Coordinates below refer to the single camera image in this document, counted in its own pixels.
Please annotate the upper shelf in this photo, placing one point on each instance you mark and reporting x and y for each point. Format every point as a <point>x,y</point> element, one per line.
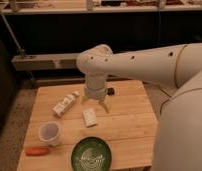
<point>81,6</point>

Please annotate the green patterned bowl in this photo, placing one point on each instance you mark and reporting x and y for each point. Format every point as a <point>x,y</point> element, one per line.
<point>91,154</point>

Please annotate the white rectangular carton box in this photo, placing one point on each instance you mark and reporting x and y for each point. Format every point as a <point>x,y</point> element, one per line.
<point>65,104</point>

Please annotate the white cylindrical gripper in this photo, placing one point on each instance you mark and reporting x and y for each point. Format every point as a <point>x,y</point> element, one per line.
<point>95,88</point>

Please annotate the wooden table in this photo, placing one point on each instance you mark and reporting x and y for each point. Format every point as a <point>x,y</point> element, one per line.
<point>129,127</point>

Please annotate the white plastic cup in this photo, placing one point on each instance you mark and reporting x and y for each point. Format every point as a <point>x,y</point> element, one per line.
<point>49,133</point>

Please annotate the metal pole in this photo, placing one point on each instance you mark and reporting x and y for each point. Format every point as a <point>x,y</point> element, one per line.
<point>20,50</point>

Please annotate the small dark object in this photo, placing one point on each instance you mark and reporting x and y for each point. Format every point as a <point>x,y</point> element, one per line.
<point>110,91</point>

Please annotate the orange carrot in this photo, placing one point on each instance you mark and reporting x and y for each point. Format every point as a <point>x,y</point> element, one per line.
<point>36,151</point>

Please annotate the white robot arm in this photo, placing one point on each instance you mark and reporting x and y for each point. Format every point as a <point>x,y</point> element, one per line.
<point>178,140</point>

